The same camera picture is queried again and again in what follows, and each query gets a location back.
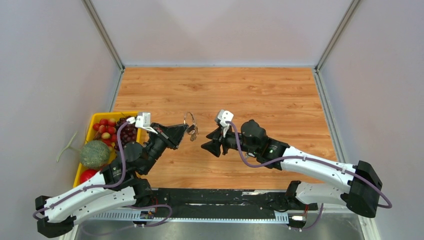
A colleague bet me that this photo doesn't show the metal keyring with keys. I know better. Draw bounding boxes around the metal keyring with keys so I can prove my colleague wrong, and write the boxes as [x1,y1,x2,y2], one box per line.
[183,111,199,142]

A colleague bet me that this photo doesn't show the red tomato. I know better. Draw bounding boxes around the red tomato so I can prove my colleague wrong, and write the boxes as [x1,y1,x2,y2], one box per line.
[79,169,98,184]

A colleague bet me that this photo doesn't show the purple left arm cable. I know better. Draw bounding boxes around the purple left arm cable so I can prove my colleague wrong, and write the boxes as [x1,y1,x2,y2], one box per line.
[32,120,131,220]

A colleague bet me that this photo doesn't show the green plant stem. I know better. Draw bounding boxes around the green plant stem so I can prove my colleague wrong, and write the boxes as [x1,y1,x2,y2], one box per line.
[56,131,81,163]

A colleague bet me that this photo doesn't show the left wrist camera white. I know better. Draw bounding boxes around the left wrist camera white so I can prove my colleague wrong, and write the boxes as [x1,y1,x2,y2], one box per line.
[126,112,158,135]

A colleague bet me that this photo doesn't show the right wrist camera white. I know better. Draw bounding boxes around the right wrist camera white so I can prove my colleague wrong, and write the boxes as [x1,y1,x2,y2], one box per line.
[215,109,234,137]

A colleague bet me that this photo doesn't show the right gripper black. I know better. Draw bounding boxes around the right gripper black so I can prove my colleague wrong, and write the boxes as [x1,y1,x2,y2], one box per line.
[201,123,259,158]

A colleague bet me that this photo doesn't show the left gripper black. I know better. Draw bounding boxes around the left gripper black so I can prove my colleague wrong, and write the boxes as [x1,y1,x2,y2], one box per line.
[141,122,190,174]

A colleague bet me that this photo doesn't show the yellow plastic tray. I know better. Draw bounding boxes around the yellow plastic tray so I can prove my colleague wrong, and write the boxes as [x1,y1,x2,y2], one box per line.
[73,111,147,188]

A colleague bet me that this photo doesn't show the green netted melon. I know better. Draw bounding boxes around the green netted melon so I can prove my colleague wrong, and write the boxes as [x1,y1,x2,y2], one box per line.
[79,140,111,169]

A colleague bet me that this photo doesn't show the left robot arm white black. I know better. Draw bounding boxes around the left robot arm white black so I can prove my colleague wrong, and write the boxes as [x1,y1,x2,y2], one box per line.
[33,122,189,238]

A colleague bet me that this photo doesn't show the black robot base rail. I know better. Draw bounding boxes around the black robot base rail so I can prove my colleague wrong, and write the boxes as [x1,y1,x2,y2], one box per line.
[82,180,319,229]

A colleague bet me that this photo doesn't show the small red fruits pile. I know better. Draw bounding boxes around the small red fruits pile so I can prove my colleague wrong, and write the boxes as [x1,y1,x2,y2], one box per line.
[91,118,117,147]

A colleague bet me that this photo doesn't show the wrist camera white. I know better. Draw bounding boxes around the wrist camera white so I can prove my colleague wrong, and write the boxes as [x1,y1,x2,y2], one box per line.
[215,109,234,137]
[126,112,158,135]

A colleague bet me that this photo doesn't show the dark purple grape bunch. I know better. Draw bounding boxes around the dark purple grape bunch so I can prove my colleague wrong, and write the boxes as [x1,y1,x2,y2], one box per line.
[112,116,138,152]

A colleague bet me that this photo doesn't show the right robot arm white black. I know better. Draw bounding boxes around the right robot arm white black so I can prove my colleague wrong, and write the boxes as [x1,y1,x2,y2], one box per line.
[201,119,384,218]

